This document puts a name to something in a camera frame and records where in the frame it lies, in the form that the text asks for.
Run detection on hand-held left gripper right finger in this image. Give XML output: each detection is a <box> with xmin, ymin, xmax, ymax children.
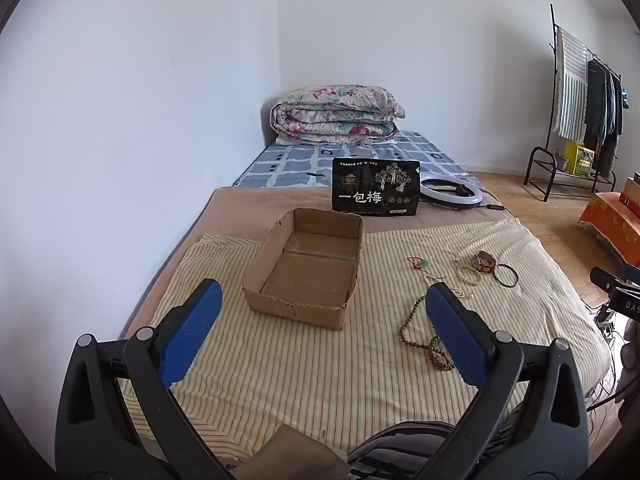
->
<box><xmin>424</xmin><ymin>282</ymin><xmax>591</xmax><ymax>480</ymax></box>

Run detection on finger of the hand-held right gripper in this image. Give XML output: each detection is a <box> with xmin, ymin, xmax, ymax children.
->
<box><xmin>590</xmin><ymin>266</ymin><xmax>640</xmax><ymax>320</ymax></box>

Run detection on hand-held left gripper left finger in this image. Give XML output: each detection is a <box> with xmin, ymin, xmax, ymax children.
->
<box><xmin>55</xmin><ymin>278</ymin><xmax>236</xmax><ymax>480</ymax></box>

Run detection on brown bead necklace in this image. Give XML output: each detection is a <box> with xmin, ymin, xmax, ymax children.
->
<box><xmin>398</xmin><ymin>296</ymin><xmax>456</xmax><ymax>372</ymax></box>

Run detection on white small bead strand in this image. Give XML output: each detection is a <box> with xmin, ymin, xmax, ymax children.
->
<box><xmin>422</xmin><ymin>272</ymin><xmax>473</xmax><ymax>301</ymax></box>

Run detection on pale bead bracelet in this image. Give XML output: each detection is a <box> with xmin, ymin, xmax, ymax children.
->
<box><xmin>455</xmin><ymin>257</ymin><xmax>483</xmax><ymax>286</ymax></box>

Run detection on black bangle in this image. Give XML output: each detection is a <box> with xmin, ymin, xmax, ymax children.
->
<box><xmin>493</xmin><ymin>263</ymin><xmax>518</xmax><ymax>288</ymax></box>

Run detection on brown cardboard box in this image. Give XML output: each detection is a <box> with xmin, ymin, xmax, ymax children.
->
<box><xmin>242</xmin><ymin>208</ymin><xmax>365</xmax><ymax>331</ymax></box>

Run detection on orange cloth covered box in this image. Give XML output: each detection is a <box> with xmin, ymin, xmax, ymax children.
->
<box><xmin>579</xmin><ymin>191</ymin><xmax>640</xmax><ymax>268</ymax></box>

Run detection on yellow striped cloth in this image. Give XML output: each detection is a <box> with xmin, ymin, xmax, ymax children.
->
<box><xmin>122</xmin><ymin>220</ymin><xmax>613</xmax><ymax>466</ymax></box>

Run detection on yellow box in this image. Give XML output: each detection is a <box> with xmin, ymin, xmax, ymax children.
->
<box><xmin>564</xmin><ymin>141</ymin><xmax>596</xmax><ymax>177</ymax></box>

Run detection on brown blanket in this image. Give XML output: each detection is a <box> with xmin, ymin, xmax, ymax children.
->
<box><xmin>120</xmin><ymin>186</ymin><xmax>516</xmax><ymax>341</ymax></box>

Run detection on black printed snack bag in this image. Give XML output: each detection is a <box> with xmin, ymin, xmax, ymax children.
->
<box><xmin>332</xmin><ymin>158</ymin><xmax>421</xmax><ymax>218</ymax></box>

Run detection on brown cloth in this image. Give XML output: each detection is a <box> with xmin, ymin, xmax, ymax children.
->
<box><xmin>240</xmin><ymin>424</ymin><xmax>351</xmax><ymax>480</ymax></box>

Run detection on dark hanging clothes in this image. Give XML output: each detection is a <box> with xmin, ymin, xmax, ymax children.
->
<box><xmin>582</xmin><ymin>58</ymin><xmax>626</xmax><ymax>178</ymax></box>

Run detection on grey striped towel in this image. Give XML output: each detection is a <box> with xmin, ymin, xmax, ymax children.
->
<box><xmin>555</xmin><ymin>27</ymin><xmax>590</xmax><ymax>140</ymax></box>

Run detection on black clothes rack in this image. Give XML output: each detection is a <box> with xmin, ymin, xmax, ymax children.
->
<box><xmin>523</xmin><ymin>3</ymin><xmax>626</xmax><ymax>203</ymax></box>

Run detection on folded floral quilt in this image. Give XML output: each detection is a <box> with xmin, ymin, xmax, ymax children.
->
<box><xmin>270</xmin><ymin>85</ymin><xmax>407</xmax><ymax>146</ymax></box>

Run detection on white ring light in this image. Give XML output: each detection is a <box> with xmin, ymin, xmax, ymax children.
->
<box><xmin>419</xmin><ymin>178</ymin><xmax>485</xmax><ymax>208</ymax></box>

